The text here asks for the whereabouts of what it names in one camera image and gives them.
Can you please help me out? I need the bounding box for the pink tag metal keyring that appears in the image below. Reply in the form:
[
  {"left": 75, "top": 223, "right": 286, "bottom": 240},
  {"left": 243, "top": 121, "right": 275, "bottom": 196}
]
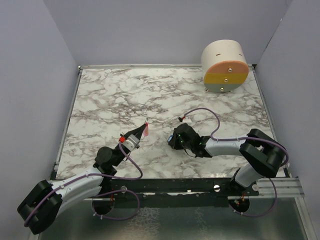
[{"left": 143, "top": 117, "right": 149, "bottom": 137}]

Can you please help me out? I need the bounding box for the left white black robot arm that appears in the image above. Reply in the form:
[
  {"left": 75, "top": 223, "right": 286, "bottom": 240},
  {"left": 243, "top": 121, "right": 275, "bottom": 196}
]
[{"left": 17, "top": 122, "right": 148, "bottom": 235}]

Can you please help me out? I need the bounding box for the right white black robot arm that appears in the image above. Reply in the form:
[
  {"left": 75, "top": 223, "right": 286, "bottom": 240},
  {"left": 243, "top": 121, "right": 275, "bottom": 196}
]
[{"left": 168, "top": 123, "right": 289, "bottom": 196}]

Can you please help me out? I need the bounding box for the black front mounting bar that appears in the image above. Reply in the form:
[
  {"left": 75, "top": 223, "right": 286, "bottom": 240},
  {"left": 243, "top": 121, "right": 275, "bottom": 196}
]
[{"left": 82, "top": 172, "right": 261, "bottom": 208}]

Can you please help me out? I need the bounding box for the beige cylinder striped key holder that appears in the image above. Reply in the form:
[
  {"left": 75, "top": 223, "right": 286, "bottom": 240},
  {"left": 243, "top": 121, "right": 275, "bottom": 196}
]
[{"left": 201, "top": 39, "right": 249, "bottom": 93}]

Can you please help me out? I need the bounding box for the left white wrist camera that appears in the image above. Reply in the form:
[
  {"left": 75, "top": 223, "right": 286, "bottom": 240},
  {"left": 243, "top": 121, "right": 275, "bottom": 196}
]
[{"left": 119, "top": 134, "right": 140, "bottom": 152}]

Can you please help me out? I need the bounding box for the aluminium table frame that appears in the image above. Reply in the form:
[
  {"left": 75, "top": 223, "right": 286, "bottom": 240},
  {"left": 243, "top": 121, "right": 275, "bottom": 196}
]
[{"left": 27, "top": 63, "right": 320, "bottom": 240}]

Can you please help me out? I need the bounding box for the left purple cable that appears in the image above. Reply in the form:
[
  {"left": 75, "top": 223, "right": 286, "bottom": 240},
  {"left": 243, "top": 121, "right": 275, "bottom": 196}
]
[{"left": 23, "top": 142, "right": 144, "bottom": 227}]

